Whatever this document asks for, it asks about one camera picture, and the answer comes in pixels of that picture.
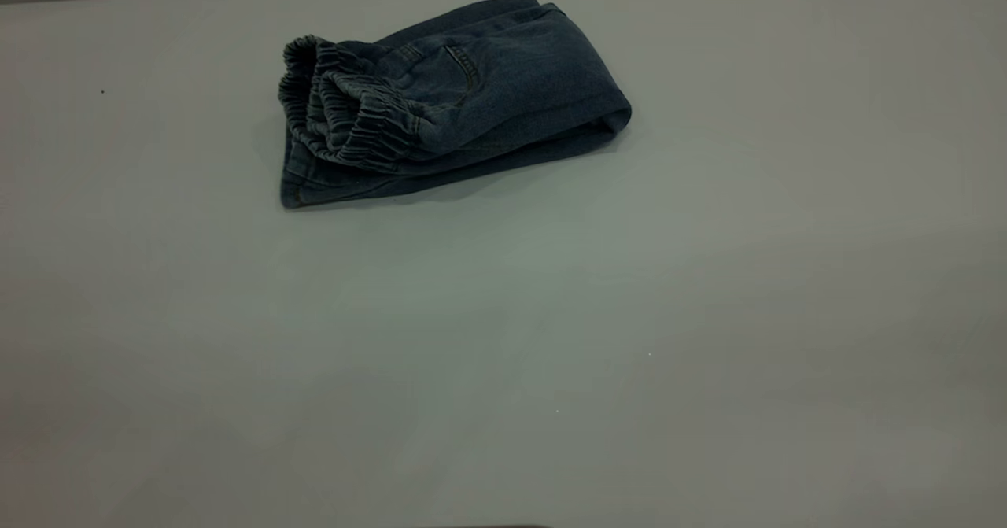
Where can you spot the blue denim printed shorts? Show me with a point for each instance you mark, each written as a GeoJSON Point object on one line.
{"type": "Point", "coordinates": [488, 95]}

